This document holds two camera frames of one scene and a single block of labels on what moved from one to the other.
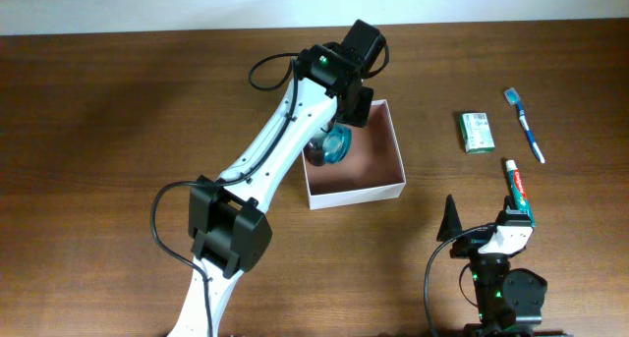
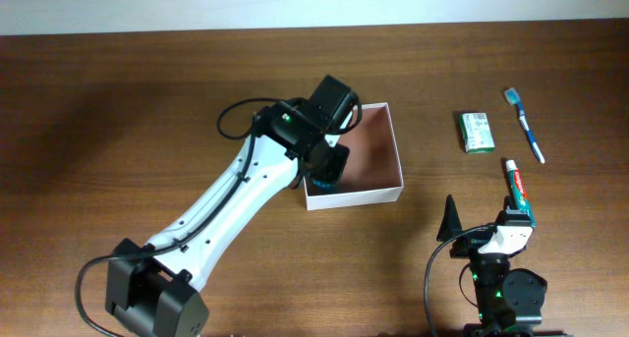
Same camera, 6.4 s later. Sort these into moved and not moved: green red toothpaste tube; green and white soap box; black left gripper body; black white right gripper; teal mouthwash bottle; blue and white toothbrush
Moved: teal mouthwash bottle; black left gripper body
Not moved: green red toothpaste tube; green and white soap box; black white right gripper; blue and white toothbrush
